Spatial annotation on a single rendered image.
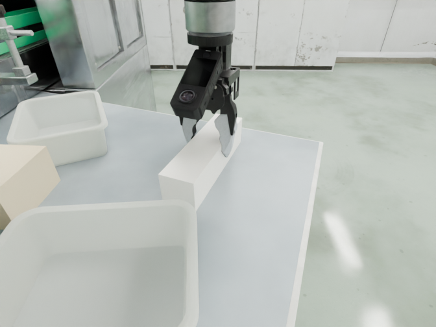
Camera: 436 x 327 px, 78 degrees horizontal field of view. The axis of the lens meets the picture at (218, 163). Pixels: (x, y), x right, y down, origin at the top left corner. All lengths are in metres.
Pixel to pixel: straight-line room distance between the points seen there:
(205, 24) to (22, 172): 0.35
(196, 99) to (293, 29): 3.40
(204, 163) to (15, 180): 0.28
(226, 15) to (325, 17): 3.42
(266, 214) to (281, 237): 0.05
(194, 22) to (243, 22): 3.23
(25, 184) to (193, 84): 0.30
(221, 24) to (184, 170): 0.22
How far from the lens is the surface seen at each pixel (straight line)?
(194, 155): 0.47
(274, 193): 0.49
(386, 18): 4.62
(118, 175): 0.55
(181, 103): 0.38
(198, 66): 0.42
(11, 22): 1.04
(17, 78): 0.84
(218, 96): 0.45
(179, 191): 0.43
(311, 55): 3.87
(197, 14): 0.43
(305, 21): 3.76
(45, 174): 0.55
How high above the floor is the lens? 1.07
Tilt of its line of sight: 35 degrees down
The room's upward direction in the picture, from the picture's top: straight up
